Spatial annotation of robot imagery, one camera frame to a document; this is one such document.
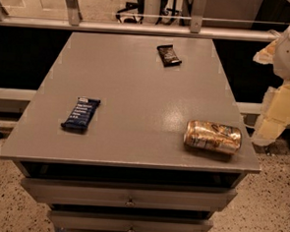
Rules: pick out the black office chair base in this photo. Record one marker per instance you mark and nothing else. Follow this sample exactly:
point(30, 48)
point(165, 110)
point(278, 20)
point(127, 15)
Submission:
point(131, 6)

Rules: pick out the orange soda can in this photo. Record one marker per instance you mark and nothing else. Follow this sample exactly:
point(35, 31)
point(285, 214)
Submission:
point(213, 136)

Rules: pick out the lower grey drawer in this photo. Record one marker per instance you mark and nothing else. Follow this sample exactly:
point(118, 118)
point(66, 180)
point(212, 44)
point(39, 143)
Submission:
point(126, 223)

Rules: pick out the grey drawer cabinet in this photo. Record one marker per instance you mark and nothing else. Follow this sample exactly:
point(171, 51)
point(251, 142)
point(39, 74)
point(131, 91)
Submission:
point(136, 133)

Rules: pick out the blue snack bar wrapper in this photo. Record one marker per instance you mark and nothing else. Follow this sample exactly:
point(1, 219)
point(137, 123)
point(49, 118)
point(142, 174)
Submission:
point(82, 114)

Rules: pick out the upper grey drawer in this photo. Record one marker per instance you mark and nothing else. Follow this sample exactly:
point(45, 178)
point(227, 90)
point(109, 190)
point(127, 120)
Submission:
point(128, 195)

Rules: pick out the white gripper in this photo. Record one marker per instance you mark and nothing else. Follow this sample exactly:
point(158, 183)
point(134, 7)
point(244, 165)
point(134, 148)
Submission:
point(275, 108)

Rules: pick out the grey drawer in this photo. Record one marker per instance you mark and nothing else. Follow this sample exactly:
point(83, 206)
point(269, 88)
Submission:
point(128, 195)
point(126, 223)

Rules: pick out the metal railing with glass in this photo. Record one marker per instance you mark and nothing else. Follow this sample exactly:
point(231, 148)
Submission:
point(191, 18)

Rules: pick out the dark brown snack packet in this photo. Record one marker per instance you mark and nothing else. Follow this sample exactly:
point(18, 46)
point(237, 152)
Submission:
point(168, 55)

